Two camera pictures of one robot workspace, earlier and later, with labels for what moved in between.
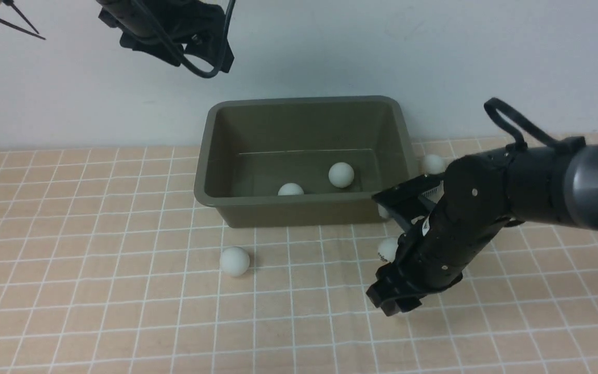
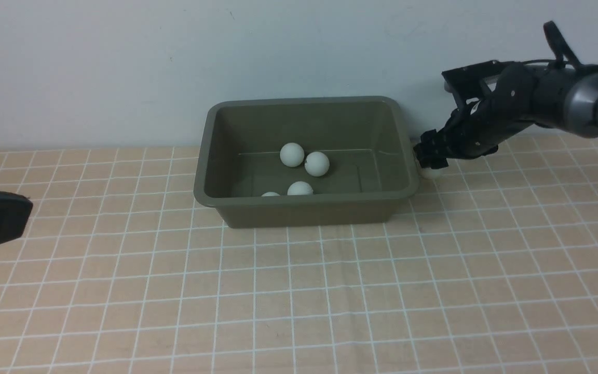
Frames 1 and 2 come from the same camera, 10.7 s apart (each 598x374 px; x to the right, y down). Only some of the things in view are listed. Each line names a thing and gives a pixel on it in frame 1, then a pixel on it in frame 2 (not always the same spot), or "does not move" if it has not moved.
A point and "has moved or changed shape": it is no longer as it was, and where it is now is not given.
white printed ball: (387, 248) to (316, 163)
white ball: (290, 189) has moved or changed shape
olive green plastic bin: (300, 161) does not move
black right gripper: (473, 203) to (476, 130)
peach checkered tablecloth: (101, 261) does not move
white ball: (234, 261) to (291, 154)
